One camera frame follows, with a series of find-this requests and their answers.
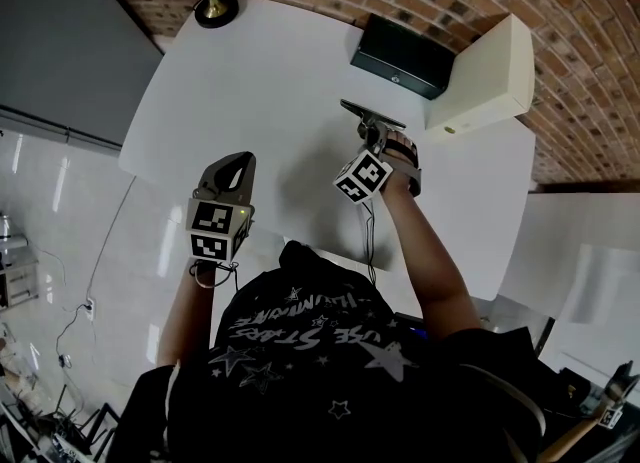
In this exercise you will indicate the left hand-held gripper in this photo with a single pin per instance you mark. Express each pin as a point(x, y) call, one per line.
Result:
point(220, 196)

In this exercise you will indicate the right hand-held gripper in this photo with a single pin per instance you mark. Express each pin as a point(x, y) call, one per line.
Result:
point(362, 176)

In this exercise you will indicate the person's left forearm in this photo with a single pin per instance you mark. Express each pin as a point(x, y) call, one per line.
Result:
point(182, 316)

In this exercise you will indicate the person's right forearm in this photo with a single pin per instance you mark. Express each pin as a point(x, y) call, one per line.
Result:
point(425, 261)

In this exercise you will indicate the person's right hand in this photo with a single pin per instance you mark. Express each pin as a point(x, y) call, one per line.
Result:
point(402, 147)

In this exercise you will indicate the dark green box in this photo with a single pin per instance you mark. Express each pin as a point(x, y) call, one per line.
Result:
point(400, 56)

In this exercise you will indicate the black trousers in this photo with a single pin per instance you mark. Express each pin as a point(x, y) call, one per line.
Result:
point(300, 256)

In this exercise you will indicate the cream rectangular box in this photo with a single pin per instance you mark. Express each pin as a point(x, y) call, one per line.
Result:
point(485, 81)

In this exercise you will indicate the white power strip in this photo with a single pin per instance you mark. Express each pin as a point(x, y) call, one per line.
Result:
point(90, 309)

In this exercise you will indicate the small white shelf unit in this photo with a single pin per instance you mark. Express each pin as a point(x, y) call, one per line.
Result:
point(17, 271)

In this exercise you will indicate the grey tall cabinet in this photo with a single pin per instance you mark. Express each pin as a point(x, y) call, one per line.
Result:
point(65, 41)

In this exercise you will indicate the black star-print t-shirt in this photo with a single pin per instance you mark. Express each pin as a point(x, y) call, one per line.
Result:
point(310, 401)

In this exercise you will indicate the white side table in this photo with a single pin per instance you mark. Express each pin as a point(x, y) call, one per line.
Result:
point(590, 276)

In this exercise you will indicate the spare hand-held gripper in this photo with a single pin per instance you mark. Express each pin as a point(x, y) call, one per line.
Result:
point(617, 396)

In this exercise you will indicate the black metal frame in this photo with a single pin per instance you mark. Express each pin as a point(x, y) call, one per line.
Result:
point(95, 421)

